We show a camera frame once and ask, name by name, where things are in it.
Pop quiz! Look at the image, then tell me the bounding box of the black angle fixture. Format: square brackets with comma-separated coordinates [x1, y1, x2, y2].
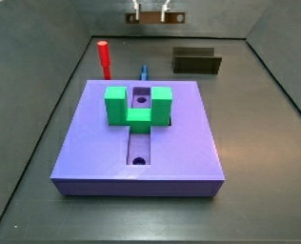
[172, 47, 222, 74]

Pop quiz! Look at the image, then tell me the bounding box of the green U-shaped block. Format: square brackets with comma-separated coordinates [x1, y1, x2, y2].
[103, 87, 174, 134]

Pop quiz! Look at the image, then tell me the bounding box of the brown T-shaped block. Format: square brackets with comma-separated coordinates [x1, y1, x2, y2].
[124, 11, 186, 25]

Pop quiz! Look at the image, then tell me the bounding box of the red peg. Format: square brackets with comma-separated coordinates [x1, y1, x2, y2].
[96, 41, 111, 80]

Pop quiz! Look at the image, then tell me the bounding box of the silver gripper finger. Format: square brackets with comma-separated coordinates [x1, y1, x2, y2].
[160, 0, 171, 23]
[131, 0, 140, 21]

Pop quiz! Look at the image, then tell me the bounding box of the blue peg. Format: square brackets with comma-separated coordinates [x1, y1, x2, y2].
[140, 65, 148, 80]

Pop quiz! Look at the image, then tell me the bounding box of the purple base block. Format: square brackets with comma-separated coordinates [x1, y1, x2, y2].
[51, 80, 224, 196]

